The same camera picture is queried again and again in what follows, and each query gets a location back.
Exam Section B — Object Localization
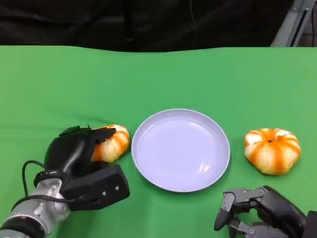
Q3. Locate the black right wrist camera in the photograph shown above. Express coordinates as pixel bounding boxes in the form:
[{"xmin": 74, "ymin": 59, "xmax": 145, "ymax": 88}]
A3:
[{"xmin": 301, "ymin": 210, "xmax": 317, "ymax": 238}]

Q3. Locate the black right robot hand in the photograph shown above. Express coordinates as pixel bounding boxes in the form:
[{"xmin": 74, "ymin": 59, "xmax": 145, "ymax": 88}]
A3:
[{"xmin": 213, "ymin": 185, "xmax": 308, "ymax": 238}]

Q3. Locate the lilac plate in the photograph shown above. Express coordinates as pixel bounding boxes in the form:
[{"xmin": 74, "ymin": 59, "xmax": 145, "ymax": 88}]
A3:
[{"xmin": 131, "ymin": 108, "xmax": 231, "ymax": 193}]

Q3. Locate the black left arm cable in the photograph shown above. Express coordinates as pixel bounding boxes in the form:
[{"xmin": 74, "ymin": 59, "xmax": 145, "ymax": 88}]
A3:
[{"xmin": 21, "ymin": 160, "xmax": 75, "ymax": 203}]

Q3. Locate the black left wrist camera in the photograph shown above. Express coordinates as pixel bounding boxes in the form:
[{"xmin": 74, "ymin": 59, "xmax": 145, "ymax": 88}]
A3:
[{"xmin": 60, "ymin": 164, "xmax": 131, "ymax": 211}]

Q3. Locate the green table cloth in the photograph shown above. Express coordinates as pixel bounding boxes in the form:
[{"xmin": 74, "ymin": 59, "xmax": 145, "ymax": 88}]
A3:
[{"xmin": 0, "ymin": 45, "xmax": 317, "ymax": 238}]

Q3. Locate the grey metal frame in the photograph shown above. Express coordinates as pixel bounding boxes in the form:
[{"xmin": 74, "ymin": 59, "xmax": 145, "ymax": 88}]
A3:
[{"xmin": 269, "ymin": 0, "xmax": 317, "ymax": 47}]

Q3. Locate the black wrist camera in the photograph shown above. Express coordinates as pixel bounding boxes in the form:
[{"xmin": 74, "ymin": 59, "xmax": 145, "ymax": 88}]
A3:
[
  {"xmin": 60, "ymin": 164, "xmax": 131, "ymax": 211},
  {"xmin": 301, "ymin": 210, "xmax": 317, "ymax": 238}
]

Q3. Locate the black backdrop curtain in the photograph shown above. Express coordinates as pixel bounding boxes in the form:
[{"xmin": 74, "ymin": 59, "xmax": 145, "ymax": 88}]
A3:
[{"xmin": 0, "ymin": 0, "xmax": 294, "ymax": 53}]

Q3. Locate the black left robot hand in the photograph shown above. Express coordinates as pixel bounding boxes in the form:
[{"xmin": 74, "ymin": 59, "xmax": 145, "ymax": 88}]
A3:
[{"xmin": 44, "ymin": 125, "xmax": 117, "ymax": 183}]

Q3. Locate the orange and white bread roll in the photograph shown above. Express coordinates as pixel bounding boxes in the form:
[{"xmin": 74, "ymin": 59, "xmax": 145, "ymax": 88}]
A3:
[
  {"xmin": 244, "ymin": 128, "xmax": 302, "ymax": 176},
  {"xmin": 90, "ymin": 124, "xmax": 131, "ymax": 164}
]

